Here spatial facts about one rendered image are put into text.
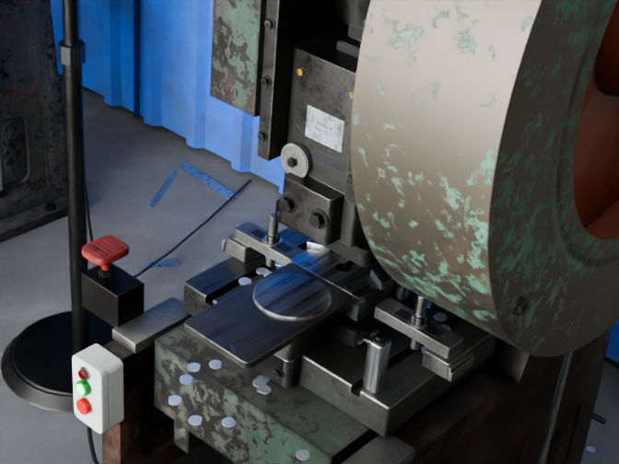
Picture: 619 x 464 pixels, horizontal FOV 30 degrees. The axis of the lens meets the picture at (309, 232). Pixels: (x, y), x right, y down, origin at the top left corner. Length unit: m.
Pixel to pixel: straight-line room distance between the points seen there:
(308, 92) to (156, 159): 2.14
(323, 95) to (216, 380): 0.50
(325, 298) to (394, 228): 0.57
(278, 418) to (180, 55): 2.17
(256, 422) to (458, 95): 0.86
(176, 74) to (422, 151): 2.71
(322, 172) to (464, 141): 0.63
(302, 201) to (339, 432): 0.36
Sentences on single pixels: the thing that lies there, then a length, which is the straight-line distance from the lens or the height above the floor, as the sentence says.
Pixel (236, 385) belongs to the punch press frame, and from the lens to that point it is 1.86.
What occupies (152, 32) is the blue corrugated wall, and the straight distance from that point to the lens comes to 3.84.
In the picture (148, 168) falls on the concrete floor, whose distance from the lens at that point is 3.76.
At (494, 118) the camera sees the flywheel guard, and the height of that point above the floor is 1.36.
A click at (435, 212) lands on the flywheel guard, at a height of 1.23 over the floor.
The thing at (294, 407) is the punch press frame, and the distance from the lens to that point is 1.83.
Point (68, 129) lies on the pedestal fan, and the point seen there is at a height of 0.66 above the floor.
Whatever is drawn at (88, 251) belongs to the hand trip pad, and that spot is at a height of 0.76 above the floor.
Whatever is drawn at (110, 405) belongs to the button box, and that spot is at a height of 0.55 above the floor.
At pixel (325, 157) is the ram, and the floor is 1.02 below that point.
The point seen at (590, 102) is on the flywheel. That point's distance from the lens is 1.45.
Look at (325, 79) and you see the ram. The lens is 1.68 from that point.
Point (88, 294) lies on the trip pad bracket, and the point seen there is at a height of 0.67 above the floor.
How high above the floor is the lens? 1.83
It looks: 32 degrees down
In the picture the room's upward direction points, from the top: 5 degrees clockwise
